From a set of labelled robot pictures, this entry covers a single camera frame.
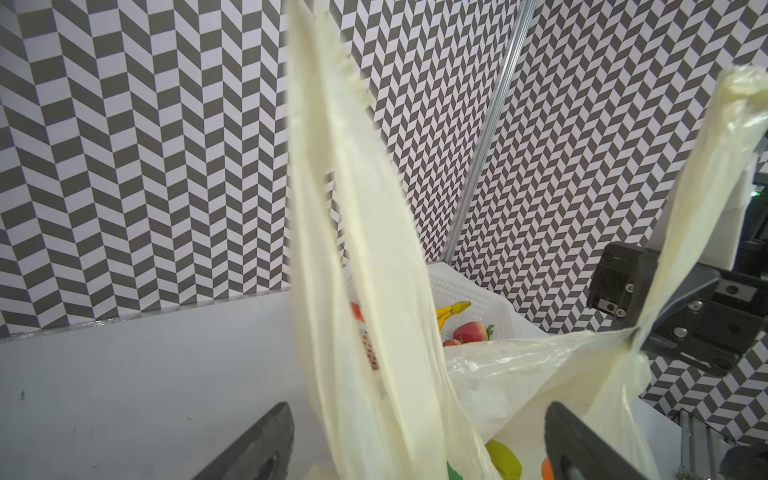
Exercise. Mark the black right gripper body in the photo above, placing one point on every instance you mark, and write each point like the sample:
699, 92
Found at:
714, 317

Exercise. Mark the yellow fake banana bunch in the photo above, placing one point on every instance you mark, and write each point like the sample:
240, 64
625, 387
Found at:
444, 313

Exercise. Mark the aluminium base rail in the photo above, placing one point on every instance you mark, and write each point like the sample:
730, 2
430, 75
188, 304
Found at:
703, 448

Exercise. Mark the white plastic basket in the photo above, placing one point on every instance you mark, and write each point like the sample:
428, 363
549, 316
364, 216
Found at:
474, 300

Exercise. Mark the aluminium corner post right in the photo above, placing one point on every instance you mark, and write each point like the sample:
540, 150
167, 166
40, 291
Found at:
522, 23

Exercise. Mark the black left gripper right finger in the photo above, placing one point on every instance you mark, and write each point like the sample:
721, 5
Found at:
576, 452

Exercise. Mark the green fake custard apple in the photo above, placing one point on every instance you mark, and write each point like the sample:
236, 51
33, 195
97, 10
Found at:
504, 460

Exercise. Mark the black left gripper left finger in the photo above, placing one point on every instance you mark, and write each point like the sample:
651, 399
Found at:
263, 452

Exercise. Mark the translucent cream plastic bag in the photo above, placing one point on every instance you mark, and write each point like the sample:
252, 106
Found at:
393, 401

